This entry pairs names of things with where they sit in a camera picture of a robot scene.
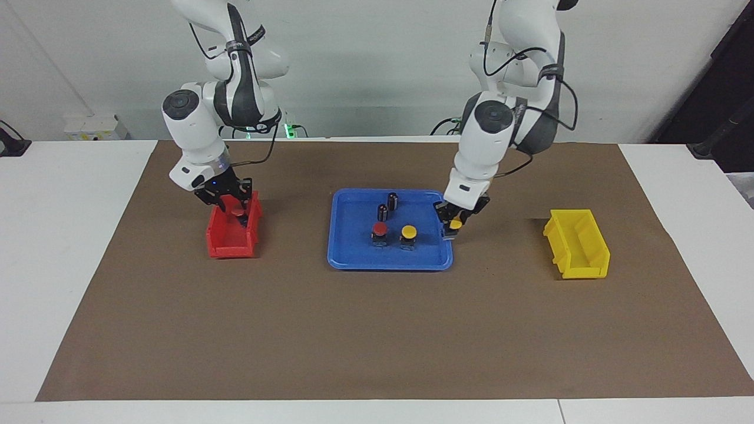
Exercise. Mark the brown table mat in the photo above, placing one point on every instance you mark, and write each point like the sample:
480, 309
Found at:
377, 335

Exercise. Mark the white power strip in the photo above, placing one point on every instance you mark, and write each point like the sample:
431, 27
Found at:
94, 126

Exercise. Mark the green lit connector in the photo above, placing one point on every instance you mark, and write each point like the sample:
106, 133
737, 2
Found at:
456, 126
290, 129

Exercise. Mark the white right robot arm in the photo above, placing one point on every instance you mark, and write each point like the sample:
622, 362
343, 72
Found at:
194, 123

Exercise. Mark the yellow push button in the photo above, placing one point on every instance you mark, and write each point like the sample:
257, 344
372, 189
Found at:
409, 231
455, 224

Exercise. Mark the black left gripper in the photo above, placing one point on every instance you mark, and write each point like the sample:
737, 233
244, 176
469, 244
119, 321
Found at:
468, 209

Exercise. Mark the blue plastic tray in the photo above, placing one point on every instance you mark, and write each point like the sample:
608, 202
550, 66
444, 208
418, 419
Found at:
389, 259

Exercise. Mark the red push button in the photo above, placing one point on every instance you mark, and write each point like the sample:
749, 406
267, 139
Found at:
237, 210
380, 228

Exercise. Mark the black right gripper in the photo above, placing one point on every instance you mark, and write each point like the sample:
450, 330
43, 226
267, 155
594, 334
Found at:
221, 187

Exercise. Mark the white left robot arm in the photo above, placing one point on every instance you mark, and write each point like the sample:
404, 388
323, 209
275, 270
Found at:
489, 135

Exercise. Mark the black stand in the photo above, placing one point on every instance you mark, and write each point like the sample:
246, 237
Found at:
716, 136

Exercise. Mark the black clamp mount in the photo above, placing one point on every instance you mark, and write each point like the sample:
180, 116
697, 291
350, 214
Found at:
12, 144

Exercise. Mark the black backdrop panel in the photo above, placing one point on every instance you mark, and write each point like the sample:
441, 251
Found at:
718, 70

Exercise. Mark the black cylindrical capacitor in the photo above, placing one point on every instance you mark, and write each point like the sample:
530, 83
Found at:
382, 212
392, 200

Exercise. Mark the yellow plastic bin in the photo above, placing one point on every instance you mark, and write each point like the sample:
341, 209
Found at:
580, 247

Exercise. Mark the red plastic bin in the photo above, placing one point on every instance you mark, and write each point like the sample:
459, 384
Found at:
227, 241

